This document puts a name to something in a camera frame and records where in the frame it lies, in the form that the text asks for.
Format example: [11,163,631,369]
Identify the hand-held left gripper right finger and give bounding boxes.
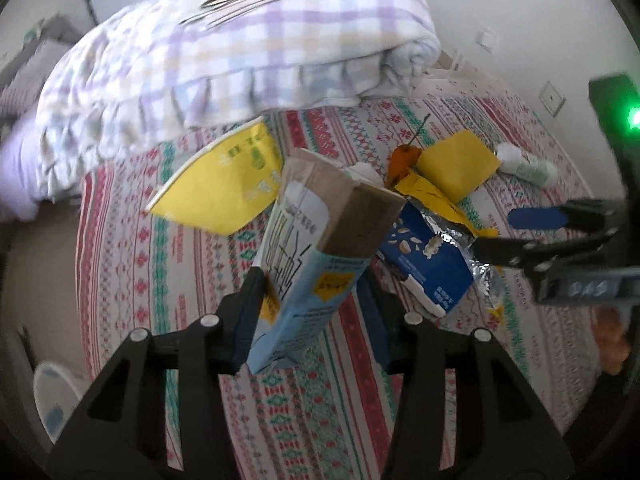
[357,272,576,480]

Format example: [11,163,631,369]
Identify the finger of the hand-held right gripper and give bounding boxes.
[507,199,621,235]
[472,237,603,275]

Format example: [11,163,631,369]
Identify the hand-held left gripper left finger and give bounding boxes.
[47,267,266,480]

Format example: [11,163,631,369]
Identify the brown and blue drink carton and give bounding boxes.
[247,147,408,376]

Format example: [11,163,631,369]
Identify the blue foil snack bag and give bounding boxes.
[377,200,506,318]

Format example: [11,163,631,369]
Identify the white bin with blue print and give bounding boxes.
[32,362,88,446]

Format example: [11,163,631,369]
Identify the person's right hand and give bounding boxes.
[592,307,632,376]

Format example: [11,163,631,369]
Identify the white and green bottle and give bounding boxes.
[495,142,559,188]

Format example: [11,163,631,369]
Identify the yellow wrapper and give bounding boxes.
[395,130,502,238]

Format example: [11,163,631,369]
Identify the red and green patterned bedsheet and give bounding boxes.
[75,67,608,480]

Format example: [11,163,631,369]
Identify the pastel plaid quilt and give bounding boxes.
[35,0,443,206]

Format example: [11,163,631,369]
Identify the purple pillow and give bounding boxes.
[0,40,68,223]

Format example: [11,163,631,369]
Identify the white wall socket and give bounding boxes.
[539,81,566,118]

